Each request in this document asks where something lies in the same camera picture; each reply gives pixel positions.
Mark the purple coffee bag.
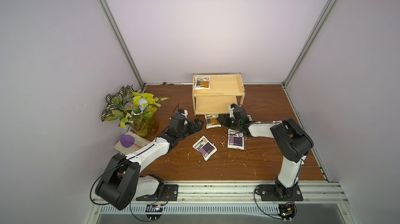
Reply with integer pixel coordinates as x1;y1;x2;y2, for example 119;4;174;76
192;136;217;161
227;129;245;150

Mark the light wooden two-tier shelf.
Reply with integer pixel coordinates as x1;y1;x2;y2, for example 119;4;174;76
192;73;245;115

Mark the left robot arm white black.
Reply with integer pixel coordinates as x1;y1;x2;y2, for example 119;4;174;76
90;110;204;210

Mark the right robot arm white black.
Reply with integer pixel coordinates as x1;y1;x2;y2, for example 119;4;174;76
217;104;314;200

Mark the purple makeup sponge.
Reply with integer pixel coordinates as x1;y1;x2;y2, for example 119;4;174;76
119;134;135;148

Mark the artificial green potted plant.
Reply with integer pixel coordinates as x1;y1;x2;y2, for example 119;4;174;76
101;85;168;137

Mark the left controller board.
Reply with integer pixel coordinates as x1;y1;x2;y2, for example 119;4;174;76
145;204;164;221

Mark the controller board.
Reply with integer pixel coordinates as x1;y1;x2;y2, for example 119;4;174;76
278;202;297;221
145;204;164;221

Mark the right controller board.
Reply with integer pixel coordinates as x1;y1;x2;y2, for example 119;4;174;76
278;202;297;221

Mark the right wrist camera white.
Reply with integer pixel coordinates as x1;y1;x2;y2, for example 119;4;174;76
228;104;239;118

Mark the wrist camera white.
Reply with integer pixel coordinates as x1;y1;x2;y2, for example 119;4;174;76
228;104;239;118
176;109;188;118

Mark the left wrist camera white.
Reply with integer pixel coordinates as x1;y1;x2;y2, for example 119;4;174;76
176;109;188;118

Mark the right black base cable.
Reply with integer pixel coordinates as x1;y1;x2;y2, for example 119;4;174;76
251;184;296;220

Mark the black base cable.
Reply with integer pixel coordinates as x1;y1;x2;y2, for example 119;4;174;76
129;189;171;224
251;184;296;220

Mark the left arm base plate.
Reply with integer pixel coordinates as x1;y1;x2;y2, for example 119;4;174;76
135;184;179;202

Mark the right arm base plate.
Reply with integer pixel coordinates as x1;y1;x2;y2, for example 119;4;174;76
255;184;304;202

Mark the left black base cable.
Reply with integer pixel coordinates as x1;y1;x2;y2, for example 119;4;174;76
129;189;171;224

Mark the aluminium front rail frame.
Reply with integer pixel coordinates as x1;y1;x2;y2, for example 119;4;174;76
84;181;359;224

